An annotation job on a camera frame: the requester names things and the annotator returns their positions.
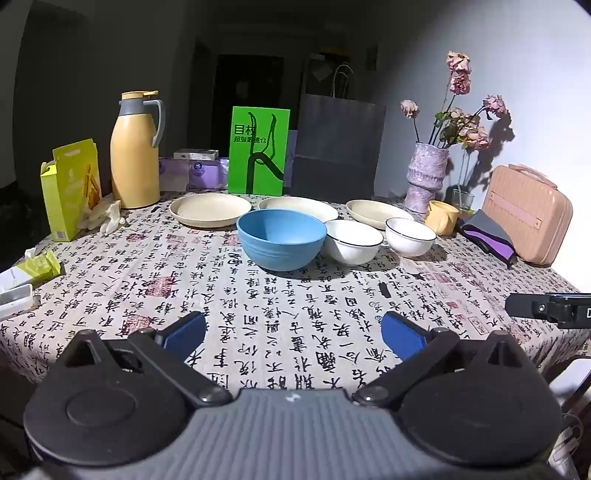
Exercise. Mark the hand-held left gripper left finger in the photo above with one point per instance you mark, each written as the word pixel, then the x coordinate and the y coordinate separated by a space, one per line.
pixel 187 330

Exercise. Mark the green paper bag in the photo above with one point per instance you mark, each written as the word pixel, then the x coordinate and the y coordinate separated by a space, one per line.
pixel 240 175

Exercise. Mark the purple grey cloth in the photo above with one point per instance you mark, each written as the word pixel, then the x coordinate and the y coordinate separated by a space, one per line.
pixel 489 235

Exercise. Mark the green tissue packet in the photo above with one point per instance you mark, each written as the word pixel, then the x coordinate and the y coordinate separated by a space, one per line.
pixel 39 267

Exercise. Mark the white bowl with black rim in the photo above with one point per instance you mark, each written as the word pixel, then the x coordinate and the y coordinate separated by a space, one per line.
pixel 353 244
pixel 411 240

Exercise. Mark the lilac ceramic vase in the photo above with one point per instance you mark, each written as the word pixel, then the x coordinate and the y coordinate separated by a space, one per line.
pixel 425 180

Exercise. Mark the blue bowl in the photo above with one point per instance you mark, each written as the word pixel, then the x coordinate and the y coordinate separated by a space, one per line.
pixel 281 244

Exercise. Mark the cream round plate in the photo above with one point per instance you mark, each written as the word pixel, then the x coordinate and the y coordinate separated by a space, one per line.
pixel 300 205
pixel 207 210
pixel 374 210

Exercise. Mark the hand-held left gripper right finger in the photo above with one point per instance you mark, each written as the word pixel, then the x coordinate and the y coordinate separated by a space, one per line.
pixel 401 334

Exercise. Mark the white plastic tray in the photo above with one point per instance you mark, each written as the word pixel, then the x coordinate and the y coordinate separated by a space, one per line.
pixel 16 300

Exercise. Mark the yellow mug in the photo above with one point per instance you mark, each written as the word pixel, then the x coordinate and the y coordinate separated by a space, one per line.
pixel 441 219

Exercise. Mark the purple tissue pack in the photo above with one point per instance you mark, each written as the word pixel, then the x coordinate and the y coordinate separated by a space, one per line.
pixel 207 175

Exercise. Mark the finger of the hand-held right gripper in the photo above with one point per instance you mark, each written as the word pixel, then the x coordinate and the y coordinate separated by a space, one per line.
pixel 521 304

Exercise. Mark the yellow-green snack box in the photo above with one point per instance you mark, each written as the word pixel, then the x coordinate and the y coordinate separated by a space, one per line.
pixel 69 194

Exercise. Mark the pink hard case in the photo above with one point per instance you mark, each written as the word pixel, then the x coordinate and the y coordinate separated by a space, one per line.
pixel 526 217

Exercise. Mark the dark door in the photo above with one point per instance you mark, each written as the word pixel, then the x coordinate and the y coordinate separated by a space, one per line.
pixel 249 83

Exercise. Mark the pale lilac tissue pack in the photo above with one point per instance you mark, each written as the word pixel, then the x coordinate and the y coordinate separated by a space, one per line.
pixel 173 175

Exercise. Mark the white rubber gloves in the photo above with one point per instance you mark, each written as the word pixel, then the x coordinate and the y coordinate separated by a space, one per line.
pixel 104 217

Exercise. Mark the clear glass cup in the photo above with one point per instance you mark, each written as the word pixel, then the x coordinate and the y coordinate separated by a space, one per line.
pixel 463 201

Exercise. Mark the dark grey paper bag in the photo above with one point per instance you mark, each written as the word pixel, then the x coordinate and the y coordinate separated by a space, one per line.
pixel 337 138

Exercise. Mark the small white flat box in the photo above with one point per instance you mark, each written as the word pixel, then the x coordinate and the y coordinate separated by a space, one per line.
pixel 196 154

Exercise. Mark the dried pink flowers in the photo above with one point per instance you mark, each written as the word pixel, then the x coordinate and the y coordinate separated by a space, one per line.
pixel 459 83

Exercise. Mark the dark tall cabinet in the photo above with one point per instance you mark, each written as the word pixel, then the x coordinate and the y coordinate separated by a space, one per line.
pixel 318 69

